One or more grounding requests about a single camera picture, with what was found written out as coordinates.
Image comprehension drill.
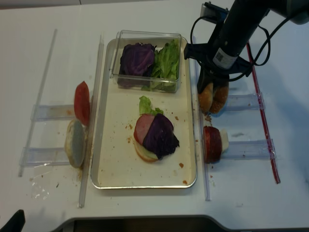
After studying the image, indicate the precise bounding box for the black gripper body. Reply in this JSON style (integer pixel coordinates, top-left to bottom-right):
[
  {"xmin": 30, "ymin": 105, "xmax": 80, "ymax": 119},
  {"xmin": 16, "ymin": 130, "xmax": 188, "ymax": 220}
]
[{"xmin": 184, "ymin": 16, "xmax": 253, "ymax": 77}]

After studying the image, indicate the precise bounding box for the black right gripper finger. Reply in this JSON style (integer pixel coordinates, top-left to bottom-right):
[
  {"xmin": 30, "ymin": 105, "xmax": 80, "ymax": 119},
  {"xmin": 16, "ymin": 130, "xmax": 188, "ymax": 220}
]
[{"xmin": 213, "ymin": 74, "xmax": 229, "ymax": 90}]

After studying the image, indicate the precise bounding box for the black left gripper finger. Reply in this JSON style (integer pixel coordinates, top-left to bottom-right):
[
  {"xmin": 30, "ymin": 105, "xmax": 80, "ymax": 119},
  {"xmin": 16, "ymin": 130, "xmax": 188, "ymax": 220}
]
[{"xmin": 197, "ymin": 68, "xmax": 214, "ymax": 93}]

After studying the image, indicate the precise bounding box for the sesame top bun front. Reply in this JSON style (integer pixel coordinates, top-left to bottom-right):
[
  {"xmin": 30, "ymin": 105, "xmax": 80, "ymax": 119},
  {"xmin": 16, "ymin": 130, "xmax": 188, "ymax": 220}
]
[{"xmin": 198, "ymin": 82, "xmax": 213, "ymax": 113}]

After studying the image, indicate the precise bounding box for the sesame bun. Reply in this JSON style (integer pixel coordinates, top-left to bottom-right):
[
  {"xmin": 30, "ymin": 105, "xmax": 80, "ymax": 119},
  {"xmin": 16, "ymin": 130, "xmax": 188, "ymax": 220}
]
[
  {"xmin": 198, "ymin": 82, "xmax": 213, "ymax": 113},
  {"xmin": 209, "ymin": 84, "xmax": 229, "ymax": 114}
]

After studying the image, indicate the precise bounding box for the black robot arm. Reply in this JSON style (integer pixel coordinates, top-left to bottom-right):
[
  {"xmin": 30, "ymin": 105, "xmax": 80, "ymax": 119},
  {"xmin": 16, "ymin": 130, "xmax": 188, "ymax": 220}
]
[{"xmin": 184, "ymin": 0, "xmax": 309, "ymax": 93}]

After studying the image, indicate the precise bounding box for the green lettuce in container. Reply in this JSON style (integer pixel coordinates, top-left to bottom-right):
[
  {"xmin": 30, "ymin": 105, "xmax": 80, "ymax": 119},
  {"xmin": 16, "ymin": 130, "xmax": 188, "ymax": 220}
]
[{"xmin": 141, "ymin": 39, "xmax": 180, "ymax": 93}]

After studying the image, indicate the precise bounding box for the red meat slices stack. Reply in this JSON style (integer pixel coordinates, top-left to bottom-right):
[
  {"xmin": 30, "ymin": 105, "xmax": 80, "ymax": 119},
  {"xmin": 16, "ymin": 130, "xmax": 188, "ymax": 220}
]
[{"xmin": 203, "ymin": 126, "xmax": 222, "ymax": 163}]

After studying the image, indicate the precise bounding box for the green lettuce piece on tray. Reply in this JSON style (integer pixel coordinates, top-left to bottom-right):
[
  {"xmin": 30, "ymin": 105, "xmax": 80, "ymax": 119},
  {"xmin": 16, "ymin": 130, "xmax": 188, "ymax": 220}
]
[{"xmin": 139, "ymin": 96, "xmax": 164, "ymax": 116}]

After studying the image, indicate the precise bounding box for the tomato slice left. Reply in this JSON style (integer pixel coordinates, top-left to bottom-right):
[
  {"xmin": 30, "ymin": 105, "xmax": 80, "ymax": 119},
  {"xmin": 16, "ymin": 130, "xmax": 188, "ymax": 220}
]
[{"xmin": 74, "ymin": 81, "xmax": 90, "ymax": 126}]

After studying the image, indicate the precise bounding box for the pale bread bun left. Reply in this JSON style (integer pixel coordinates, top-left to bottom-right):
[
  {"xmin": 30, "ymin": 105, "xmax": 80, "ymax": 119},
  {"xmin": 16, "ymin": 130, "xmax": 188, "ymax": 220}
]
[{"xmin": 64, "ymin": 119, "xmax": 85, "ymax": 168}]

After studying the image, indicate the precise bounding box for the sesame bun rear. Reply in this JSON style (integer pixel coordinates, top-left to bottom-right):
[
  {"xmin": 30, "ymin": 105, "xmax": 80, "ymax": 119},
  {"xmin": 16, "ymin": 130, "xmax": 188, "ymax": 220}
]
[{"xmin": 209, "ymin": 84, "xmax": 229, "ymax": 114}]

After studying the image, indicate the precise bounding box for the clear holder upper right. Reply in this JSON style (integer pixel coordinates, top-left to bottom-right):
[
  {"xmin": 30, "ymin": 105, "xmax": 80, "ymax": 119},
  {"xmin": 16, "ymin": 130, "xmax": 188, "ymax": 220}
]
[{"xmin": 224, "ymin": 93, "xmax": 265, "ymax": 111}]

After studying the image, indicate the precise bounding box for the clear holder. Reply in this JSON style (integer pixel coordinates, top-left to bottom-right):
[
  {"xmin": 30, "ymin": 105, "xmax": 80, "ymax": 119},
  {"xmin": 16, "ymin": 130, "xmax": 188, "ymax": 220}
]
[
  {"xmin": 30, "ymin": 105, "xmax": 75, "ymax": 122},
  {"xmin": 224, "ymin": 93, "xmax": 265, "ymax": 111},
  {"xmin": 221, "ymin": 139, "xmax": 276, "ymax": 160},
  {"xmin": 19, "ymin": 147, "xmax": 70, "ymax": 167}
]

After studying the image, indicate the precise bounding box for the clear plastic container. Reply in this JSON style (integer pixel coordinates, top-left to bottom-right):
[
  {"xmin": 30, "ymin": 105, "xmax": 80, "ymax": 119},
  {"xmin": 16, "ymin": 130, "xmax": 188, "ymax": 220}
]
[{"xmin": 110, "ymin": 30, "xmax": 183, "ymax": 93}]

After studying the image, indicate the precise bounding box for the purple cabbage leaf in container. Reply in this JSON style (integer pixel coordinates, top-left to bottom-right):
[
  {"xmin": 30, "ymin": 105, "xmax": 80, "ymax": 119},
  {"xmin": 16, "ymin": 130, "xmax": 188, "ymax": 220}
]
[{"xmin": 117, "ymin": 43, "xmax": 155, "ymax": 88}]

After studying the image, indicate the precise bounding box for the pink ham slice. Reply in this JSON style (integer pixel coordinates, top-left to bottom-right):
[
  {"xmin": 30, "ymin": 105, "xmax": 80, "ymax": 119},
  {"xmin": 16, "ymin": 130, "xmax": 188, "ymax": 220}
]
[{"xmin": 133, "ymin": 114, "xmax": 155, "ymax": 145}]

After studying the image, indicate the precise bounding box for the red plastic strip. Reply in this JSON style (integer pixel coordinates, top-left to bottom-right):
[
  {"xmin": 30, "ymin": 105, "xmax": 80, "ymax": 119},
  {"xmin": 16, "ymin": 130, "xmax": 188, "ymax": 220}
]
[{"xmin": 246, "ymin": 42, "xmax": 281, "ymax": 184}]

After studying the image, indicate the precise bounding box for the clear holder lower right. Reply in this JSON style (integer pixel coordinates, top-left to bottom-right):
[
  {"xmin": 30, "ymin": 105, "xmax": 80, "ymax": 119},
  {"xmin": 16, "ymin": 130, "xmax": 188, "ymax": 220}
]
[{"xmin": 221, "ymin": 139, "xmax": 276, "ymax": 160}]

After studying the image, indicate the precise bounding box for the silver metal tray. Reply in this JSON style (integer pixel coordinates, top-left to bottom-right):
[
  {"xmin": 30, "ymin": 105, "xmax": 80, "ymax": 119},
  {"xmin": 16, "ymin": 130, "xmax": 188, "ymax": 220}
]
[{"xmin": 90, "ymin": 40, "xmax": 197, "ymax": 189}]

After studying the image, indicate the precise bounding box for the white onion slice on burger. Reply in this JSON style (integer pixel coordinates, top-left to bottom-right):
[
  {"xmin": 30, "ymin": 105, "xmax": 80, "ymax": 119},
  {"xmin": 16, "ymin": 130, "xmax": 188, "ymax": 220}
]
[{"xmin": 142, "ymin": 147, "xmax": 158, "ymax": 160}]

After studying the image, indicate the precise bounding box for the bottom bun on tray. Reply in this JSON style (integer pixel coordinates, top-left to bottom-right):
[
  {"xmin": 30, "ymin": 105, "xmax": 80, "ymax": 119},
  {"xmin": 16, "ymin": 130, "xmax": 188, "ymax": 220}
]
[{"xmin": 133, "ymin": 140, "xmax": 158, "ymax": 162}]

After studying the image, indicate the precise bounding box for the clear holder upper left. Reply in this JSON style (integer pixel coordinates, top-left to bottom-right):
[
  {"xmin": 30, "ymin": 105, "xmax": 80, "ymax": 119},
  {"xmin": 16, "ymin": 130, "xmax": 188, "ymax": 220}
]
[{"xmin": 30, "ymin": 105, "xmax": 75, "ymax": 122}]

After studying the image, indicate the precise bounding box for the clear holder lower left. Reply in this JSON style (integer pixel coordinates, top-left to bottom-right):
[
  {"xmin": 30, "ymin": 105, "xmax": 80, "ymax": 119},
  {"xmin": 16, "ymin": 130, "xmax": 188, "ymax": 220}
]
[{"xmin": 19, "ymin": 147, "xmax": 70, "ymax": 167}]

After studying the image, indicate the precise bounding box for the black object bottom left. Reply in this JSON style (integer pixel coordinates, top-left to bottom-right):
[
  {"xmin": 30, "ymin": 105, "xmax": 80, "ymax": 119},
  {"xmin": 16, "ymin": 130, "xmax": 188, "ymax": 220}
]
[{"xmin": 0, "ymin": 209, "xmax": 26, "ymax": 232}]

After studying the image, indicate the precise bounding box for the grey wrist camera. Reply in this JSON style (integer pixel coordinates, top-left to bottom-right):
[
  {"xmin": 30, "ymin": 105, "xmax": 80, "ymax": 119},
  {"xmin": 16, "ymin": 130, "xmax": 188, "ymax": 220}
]
[{"xmin": 200, "ymin": 1, "xmax": 229, "ymax": 24}]

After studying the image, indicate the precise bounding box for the black cable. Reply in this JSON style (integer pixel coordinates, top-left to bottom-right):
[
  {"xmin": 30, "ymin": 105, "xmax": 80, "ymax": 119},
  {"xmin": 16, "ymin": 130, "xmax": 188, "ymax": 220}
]
[{"xmin": 190, "ymin": 8, "xmax": 293, "ymax": 82}]

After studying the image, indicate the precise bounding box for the clear rail left of tray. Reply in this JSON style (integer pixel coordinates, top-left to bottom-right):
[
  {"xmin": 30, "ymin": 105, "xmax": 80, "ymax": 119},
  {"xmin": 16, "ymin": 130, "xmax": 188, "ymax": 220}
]
[{"xmin": 78, "ymin": 32, "xmax": 104, "ymax": 208}]

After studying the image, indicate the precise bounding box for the clear far left rail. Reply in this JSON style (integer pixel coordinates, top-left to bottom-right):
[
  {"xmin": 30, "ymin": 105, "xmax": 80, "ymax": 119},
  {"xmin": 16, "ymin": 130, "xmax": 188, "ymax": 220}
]
[{"xmin": 18, "ymin": 29, "xmax": 58, "ymax": 177}]

